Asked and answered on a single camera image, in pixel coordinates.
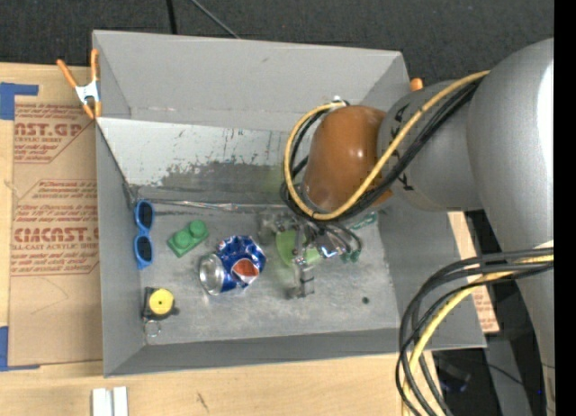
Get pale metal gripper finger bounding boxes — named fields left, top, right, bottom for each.
left=287, top=256, right=317, bottom=301
left=257, top=214, right=299, bottom=238

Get light green round object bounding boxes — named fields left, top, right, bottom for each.
left=274, top=229, right=323, bottom=272

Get crushed blue drink can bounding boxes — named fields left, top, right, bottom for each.
left=198, top=234, right=267, bottom=297

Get grey metal bin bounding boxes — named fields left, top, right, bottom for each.
left=92, top=30, right=488, bottom=378

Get green toy brick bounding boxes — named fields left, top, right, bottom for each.
left=166, top=220, right=210, bottom=258

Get blue sunglasses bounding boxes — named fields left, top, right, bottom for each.
left=133, top=200, right=156, bottom=270

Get brown cardboard board red print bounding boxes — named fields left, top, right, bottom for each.
left=0, top=61, right=501, bottom=371

